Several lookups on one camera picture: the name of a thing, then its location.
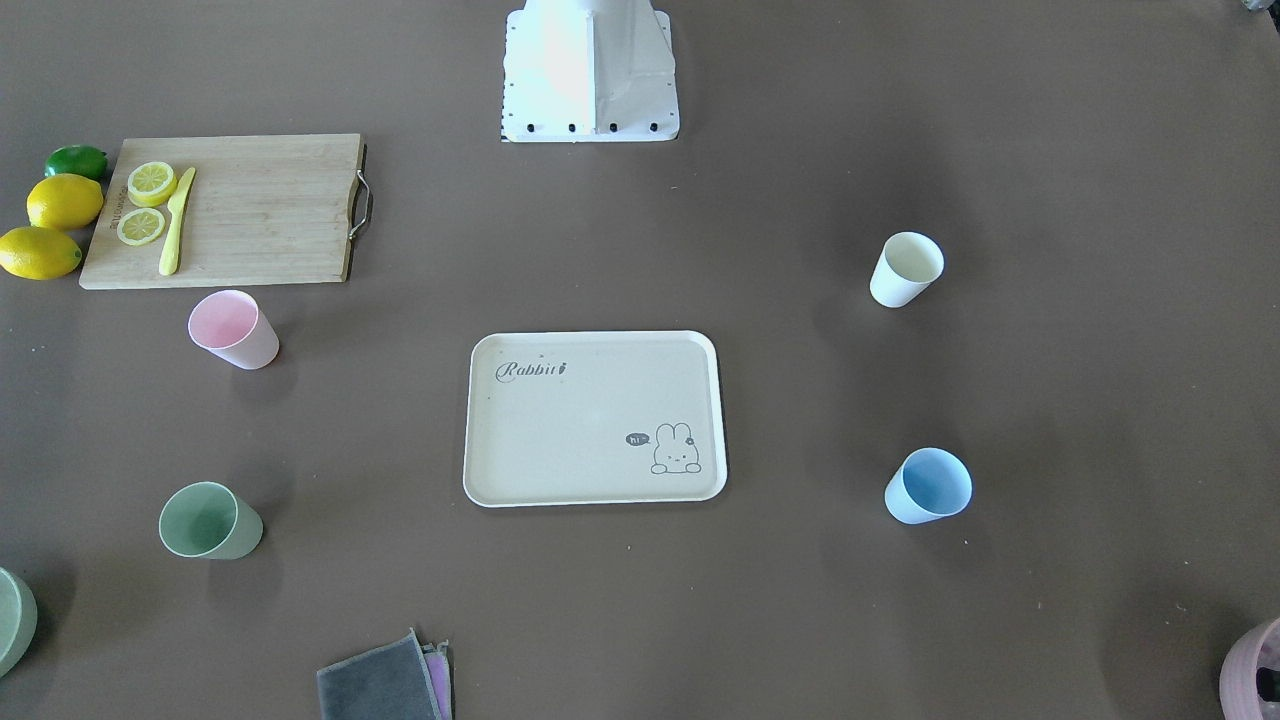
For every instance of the beige rabbit tray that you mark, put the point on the beige rabbit tray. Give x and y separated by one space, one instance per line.
567 418

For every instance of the pink plastic cup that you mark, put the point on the pink plastic cup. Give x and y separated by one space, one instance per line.
231 325

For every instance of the whole yellow lemon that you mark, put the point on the whole yellow lemon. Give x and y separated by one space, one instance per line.
64 202
38 253

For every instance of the purple cloth under grey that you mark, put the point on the purple cloth under grey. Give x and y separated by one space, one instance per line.
437 658

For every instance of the grey folded cloth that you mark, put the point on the grey folded cloth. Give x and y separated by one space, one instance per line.
390 682

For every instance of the yellow plastic knife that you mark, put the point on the yellow plastic knife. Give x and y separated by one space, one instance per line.
176 205

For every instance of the mint green bowl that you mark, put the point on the mint green bowl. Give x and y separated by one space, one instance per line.
19 617

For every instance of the lemon half slice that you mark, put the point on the lemon half slice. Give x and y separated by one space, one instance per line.
151 184
141 226

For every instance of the pink bowl with ice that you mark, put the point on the pink bowl with ice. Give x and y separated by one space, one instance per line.
1248 678

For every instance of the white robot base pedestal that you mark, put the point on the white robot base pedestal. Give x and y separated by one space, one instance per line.
589 71

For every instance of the green plastic cup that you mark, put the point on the green plastic cup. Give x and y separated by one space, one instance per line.
208 521

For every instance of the white plastic cup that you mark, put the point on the white plastic cup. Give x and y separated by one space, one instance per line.
909 263

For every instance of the blue plastic cup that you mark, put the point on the blue plastic cup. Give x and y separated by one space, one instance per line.
930 484

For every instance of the green lime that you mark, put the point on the green lime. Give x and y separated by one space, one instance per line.
80 160

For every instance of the bamboo cutting board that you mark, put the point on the bamboo cutting board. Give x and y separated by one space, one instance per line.
268 209

